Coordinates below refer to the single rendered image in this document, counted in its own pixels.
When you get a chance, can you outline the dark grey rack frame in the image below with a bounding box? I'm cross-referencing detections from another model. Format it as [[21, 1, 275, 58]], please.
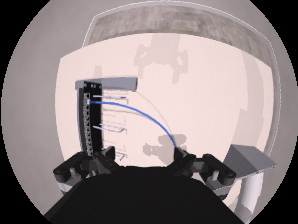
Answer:
[[75, 77, 138, 156]]

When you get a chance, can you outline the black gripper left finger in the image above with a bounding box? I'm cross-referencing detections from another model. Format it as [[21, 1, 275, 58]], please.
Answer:
[[53, 146, 131, 195]]

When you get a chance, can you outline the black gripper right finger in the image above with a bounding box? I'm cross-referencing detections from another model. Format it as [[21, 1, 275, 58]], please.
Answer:
[[154, 147, 237, 201]]

